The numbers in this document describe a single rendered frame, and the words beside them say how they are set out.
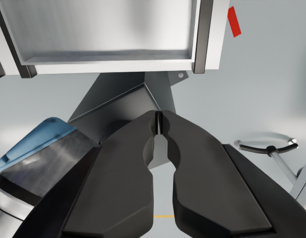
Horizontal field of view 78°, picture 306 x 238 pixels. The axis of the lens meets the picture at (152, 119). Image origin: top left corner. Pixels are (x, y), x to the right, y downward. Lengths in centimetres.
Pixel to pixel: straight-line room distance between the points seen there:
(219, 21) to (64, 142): 30
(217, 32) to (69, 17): 23
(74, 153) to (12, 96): 134
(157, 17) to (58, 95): 122
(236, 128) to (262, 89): 34
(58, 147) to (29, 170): 5
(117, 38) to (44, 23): 11
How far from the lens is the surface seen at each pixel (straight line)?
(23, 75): 38
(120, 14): 32
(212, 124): 152
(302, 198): 148
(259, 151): 167
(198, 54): 32
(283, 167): 160
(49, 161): 32
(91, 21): 33
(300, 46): 152
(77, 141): 34
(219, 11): 34
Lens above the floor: 120
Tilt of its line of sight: 58 degrees down
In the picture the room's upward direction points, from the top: 179 degrees clockwise
